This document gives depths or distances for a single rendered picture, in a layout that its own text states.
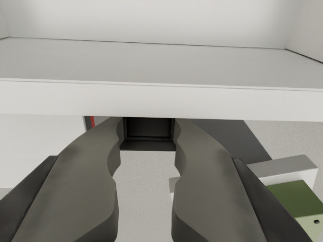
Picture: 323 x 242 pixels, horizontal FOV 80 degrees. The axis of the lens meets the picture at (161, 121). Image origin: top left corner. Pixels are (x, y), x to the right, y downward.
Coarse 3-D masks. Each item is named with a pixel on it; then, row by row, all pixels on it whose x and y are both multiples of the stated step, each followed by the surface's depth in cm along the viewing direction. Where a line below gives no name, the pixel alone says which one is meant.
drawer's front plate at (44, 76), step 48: (0, 48) 12; (48, 48) 13; (96, 48) 14; (144, 48) 14; (192, 48) 15; (240, 48) 16; (0, 96) 9; (48, 96) 9; (96, 96) 9; (144, 96) 9; (192, 96) 9; (240, 96) 9; (288, 96) 9
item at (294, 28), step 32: (0, 0) 14; (32, 0) 14; (64, 0) 14; (96, 0) 15; (128, 0) 15; (160, 0) 15; (192, 0) 15; (224, 0) 15; (256, 0) 15; (288, 0) 15; (320, 0) 13; (0, 32) 15; (32, 32) 16; (64, 32) 16; (96, 32) 16; (128, 32) 16; (160, 32) 16; (192, 32) 16; (224, 32) 16; (256, 32) 16; (288, 32) 16; (320, 32) 13
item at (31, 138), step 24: (0, 120) 28; (24, 120) 29; (48, 120) 29; (72, 120) 29; (96, 120) 39; (0, 144) 31; (24, 144) 31; (48, 144) 31; (0, 168) 33; (24, 168) 34
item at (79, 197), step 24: (120, 120) 11; (72, 144) 9; (96, 144) 9; (120, 144) 11; (72, 168) 8; (96, 168) 8; (48, 192) 7; (72, 192) 7; (96, 192) 7; (48, 216) 6; (72, 216) 6; (96, 216) 6; (24, 240) 5; (48, 240) 5; (72, 240) 5; (96, 240) 6
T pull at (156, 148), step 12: (132, 120) 11; (144, 120) 11; (156, 120) 11; (168, 120) 11; (132, 132) 12; (144, 132) 12; (156, 132) 12; (168, 132) 12; (132, 144) 12; (144, 144) 12; (156, 144) 12; (168, 144) 12
